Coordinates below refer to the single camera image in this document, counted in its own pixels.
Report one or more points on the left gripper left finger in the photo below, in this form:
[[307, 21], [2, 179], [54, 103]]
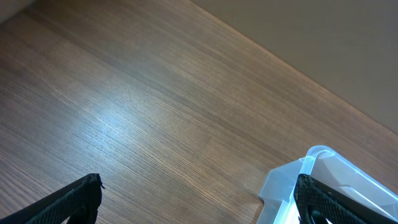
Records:
[[77, 203]]

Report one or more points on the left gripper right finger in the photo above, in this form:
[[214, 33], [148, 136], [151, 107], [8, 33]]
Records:
[[318, 203]]

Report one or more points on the clear plastic storage container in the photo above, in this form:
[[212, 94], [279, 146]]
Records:
[[330, 168]]

